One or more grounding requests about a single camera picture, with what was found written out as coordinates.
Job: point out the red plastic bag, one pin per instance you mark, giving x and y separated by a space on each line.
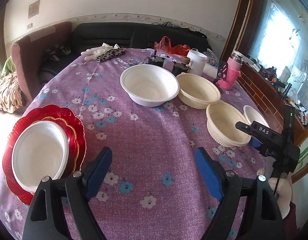
165 45

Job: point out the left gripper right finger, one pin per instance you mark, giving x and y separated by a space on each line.
261 217

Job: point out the white gloves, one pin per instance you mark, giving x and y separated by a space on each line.
93 53

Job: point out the purple floral tablecloth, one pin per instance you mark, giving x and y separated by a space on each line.
153 189

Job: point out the maroon armchair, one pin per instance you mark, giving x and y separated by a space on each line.
27 55

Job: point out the cream ribbed plastic bowl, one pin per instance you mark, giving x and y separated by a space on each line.
221 120

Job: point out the black phone stand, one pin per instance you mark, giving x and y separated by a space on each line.
221 72

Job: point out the green pillow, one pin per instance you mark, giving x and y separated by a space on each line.
9 67

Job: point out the wooden sideboard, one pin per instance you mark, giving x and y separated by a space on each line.
270 104

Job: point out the right hand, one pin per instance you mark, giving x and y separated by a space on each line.
283 189

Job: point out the leopard print pouch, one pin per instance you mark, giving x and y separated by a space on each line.
112 53

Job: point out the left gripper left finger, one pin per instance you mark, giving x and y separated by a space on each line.
46 217

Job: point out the small white foam bowl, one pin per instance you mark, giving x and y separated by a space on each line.
40 150

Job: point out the large red glass plate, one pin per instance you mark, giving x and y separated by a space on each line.
35 115

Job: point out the pink knit-sleeved thermos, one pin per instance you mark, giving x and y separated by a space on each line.
234 63

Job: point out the dark bottle with cork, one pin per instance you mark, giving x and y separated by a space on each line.
181 67

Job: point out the black leather sofa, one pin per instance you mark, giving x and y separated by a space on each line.
126 35

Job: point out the large white foam bowl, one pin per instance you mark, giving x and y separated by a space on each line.
252 115

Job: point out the floral blanket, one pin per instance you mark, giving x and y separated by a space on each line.
11 98

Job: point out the black round device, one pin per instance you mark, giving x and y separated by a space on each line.
156 60

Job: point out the small red gold-rimmed plate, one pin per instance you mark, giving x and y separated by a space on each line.
72 142

